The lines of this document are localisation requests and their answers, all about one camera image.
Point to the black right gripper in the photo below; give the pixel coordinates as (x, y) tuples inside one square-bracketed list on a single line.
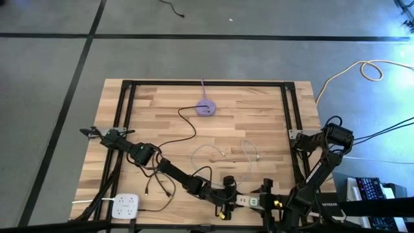
[(271, 200)]

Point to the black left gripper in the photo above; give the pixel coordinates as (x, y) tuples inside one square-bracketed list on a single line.
[(216, 194)]

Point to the green USB wall charger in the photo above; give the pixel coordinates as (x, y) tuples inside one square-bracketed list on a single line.
[(254, 202)]

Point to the purple round power strip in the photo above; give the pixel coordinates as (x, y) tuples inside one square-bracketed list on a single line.
[(205, 108)]

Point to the white square power strip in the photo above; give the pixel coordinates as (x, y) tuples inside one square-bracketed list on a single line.
[(125, 205)]

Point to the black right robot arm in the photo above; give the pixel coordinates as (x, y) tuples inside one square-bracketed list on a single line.
[(323, 165)]

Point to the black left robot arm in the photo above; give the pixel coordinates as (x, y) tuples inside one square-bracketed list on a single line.
[(174, 173)]

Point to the white long power strip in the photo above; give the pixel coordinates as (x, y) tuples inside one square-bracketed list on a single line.
[(242, 200)]

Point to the black Netgear box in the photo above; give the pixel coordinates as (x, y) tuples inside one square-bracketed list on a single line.
[(330, 204)]

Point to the black backlit keyboard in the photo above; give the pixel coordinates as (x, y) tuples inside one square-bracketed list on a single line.
[(370, 189)]

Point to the black clamp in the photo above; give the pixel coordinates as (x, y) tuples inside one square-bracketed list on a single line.
[(87, 132)]

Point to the black stand legs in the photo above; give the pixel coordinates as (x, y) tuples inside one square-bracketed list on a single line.
[(408, 22)]

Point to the black aluminium table frame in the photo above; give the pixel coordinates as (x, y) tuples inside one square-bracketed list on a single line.
[(226, 83)]

